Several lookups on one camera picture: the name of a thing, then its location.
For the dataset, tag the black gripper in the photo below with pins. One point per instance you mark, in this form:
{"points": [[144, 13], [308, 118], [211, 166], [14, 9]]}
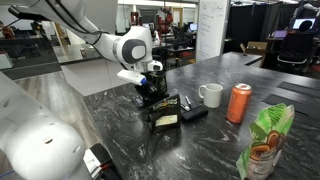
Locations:
{"points": [[148, 85]]}

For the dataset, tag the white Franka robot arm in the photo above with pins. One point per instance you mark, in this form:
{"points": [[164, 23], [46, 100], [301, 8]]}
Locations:
{"points": [[36, 133]]}

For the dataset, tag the white counter dark top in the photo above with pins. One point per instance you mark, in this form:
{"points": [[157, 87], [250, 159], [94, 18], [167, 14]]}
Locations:
{"points": [[86, 76]]}

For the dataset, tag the short black snack bag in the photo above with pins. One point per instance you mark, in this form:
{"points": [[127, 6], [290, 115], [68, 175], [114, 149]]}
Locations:
{"points": [[165, 113]]}

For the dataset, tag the silver marker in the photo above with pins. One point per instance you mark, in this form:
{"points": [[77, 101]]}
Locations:
{"points": [[185, 107]]}

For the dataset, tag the black and white pen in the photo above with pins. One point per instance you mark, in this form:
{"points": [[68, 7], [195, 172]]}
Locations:
{"points": [[188, 101]]}

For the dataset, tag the flat black case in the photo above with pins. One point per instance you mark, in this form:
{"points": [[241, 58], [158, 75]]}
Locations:
{"points": [[194, 112]]}

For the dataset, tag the white ceramic mug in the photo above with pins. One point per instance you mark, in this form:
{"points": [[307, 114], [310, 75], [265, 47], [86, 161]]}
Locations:
{"points": [[213, 96]]}

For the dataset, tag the small can on counter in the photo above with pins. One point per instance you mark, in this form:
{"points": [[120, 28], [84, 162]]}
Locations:
{"points": [[83, 52]]}

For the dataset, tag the small blue background monitor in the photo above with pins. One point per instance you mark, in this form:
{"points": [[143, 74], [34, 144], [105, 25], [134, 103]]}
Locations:
{"points": [[193, 27]]}

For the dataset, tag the orange soda can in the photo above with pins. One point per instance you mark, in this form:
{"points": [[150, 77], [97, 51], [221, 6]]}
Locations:
{"points": [[238, 103]]}

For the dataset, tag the white whiteboard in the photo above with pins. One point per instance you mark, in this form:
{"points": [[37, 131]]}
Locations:
{"points": [[211, 26]]}

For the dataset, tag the brown cardboard box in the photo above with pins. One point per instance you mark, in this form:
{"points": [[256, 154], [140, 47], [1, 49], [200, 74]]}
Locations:
{"points": [[256, 47]]}

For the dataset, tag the green chip bag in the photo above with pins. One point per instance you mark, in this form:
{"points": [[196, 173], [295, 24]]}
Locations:
{"points": [[266, 143]]}

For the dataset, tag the open laptop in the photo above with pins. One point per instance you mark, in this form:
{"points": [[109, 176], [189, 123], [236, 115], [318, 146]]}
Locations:
{"points": [[280, 33]]}

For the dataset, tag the person in dark red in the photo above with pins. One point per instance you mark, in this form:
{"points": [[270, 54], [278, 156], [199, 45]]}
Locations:
{"points": [[6, 30]]}

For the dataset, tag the black office chair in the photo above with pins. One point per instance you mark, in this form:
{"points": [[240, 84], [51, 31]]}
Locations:
{"points": [[296, 50]]}

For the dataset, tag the lit computer monitor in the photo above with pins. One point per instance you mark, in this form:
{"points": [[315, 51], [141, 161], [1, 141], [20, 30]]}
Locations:
{"points": [[296, 24]]}

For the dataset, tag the white wrist camera blue end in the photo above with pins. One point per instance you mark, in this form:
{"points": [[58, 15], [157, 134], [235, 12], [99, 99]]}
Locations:
{"points": [[131, 77]]}

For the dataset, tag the black white robot mount block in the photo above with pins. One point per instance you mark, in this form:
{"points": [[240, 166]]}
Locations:
{"points": [[96, 160]]}

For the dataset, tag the black camera on stand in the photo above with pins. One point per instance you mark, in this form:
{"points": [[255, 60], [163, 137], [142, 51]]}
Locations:
{"points": [[23, 13]]}

